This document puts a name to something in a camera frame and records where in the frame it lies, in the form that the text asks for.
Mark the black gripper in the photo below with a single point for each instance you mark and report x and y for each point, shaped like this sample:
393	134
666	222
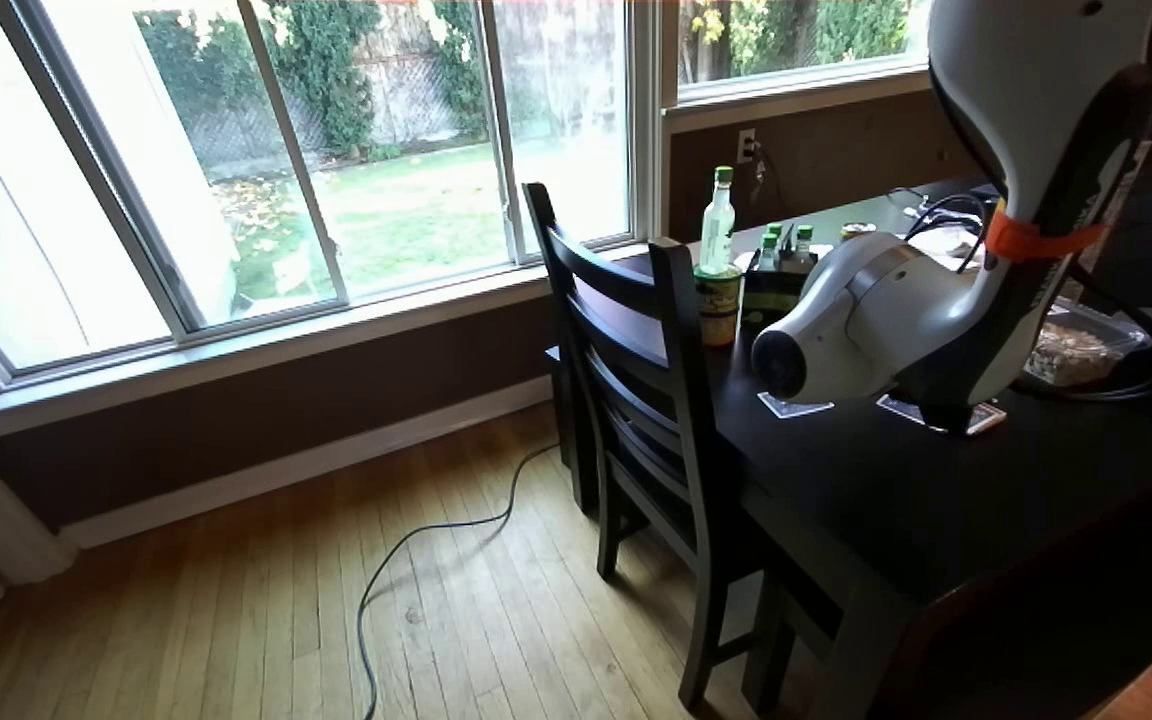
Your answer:
942	398

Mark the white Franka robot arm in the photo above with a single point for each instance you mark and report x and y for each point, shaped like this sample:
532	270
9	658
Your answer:
899	301

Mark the clear plastic bag of food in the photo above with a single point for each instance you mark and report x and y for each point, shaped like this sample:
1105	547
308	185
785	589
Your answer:
1071	352

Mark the black box with green markers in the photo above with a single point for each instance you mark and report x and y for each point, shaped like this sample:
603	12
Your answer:
772	273

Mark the labelled round tin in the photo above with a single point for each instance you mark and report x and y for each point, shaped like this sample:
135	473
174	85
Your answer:
718	308

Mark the green glass bottle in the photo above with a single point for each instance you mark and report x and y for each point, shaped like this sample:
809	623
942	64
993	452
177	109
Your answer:
718	222

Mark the dark wooden chair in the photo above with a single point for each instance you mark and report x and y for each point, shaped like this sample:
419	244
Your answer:
641	425

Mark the white wall outlet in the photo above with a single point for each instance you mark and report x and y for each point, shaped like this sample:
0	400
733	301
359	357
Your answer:
746	147

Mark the small white window frame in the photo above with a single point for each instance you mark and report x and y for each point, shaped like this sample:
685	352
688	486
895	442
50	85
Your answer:
803	80

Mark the large white window frame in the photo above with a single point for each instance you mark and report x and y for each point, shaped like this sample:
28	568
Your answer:
177	286

